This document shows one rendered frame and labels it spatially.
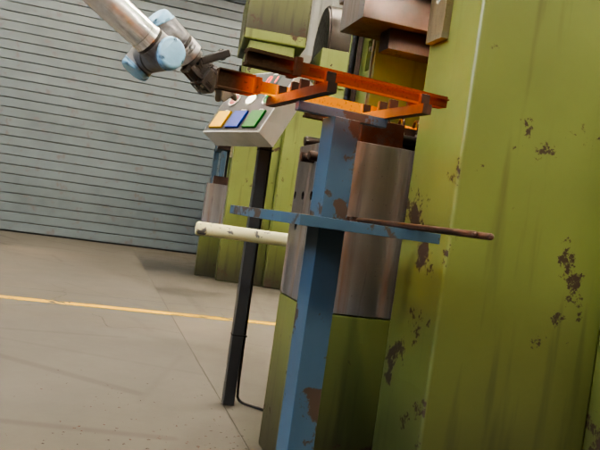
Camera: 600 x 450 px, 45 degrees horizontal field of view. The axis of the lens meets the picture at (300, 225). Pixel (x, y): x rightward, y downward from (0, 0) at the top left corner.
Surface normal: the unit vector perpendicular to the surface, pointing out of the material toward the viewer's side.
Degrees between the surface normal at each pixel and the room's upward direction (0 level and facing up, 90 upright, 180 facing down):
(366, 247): 90
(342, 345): 90
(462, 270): 90
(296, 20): 90
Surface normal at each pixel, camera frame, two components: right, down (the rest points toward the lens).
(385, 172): 0.27, 0.05
